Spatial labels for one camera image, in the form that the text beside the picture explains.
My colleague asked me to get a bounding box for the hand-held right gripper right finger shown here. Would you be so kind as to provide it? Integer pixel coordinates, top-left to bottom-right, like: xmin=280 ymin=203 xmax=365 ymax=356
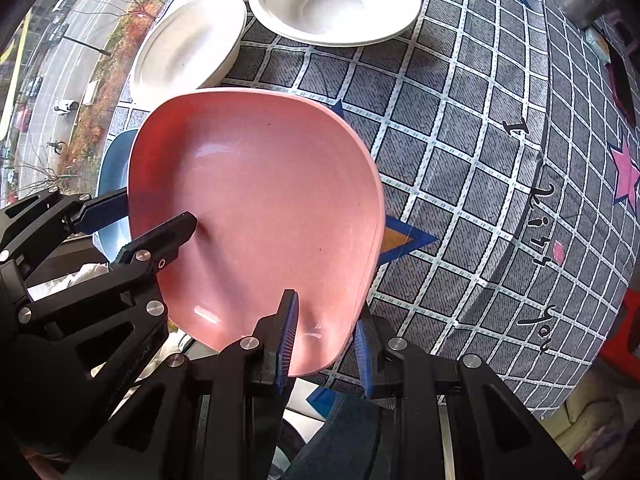
xmin=354 ymin=317 xmax=586 ymax=480

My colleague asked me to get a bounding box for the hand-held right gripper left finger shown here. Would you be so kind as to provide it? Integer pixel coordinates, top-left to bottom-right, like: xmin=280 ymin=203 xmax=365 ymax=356
xmin=65 ymin=287 xmax=301 ymax=480

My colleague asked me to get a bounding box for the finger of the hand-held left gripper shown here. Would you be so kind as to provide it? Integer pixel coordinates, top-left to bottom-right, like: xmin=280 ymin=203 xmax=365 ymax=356
xmin=20 ymin=211 xmax=199 ymax=392
xmin=0 ymin=186 xmax=130 ymax=281

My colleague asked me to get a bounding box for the blue plate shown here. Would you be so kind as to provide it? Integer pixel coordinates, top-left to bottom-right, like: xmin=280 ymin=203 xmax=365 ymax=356
xmin=95 ymin=129 xmax=141 ymax=261

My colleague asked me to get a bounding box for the pink plate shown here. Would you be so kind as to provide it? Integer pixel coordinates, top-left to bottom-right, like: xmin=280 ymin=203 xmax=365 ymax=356
xmin=127 ymin=87 xmax=387 ymax=378

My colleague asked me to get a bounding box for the white paper bowl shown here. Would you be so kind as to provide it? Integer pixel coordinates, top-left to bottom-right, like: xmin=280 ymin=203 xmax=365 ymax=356
xmin=248 ymin=0 xmax=422 ymax=47
xmin=131 ymin=0 xmax=248 ymax=106

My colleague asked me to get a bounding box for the person's jeans leg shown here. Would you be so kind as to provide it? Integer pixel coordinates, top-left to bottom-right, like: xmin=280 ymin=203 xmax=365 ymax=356
xmin=295 ymin=395 xmax=397 ymax=480

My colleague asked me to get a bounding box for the grey checked star tablecloth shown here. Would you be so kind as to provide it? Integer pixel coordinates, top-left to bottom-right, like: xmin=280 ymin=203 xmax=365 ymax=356
xmin=107 ymin=0 xmax=640 ymax=413

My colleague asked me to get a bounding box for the beige fabric bundle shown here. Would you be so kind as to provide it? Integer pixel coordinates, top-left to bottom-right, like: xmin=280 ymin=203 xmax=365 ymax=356
xmin=562 ymin=382 xmax=640 ymax=463

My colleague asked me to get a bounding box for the red plastic stool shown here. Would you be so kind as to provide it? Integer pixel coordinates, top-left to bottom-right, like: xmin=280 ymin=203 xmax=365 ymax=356
xmin=585 ymin=305 xmax=640 ymax=376

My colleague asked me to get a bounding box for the small white packet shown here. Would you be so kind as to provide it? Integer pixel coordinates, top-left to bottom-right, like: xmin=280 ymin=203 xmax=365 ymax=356
xmin=585 ymin=27 xmax=612 ymax=63

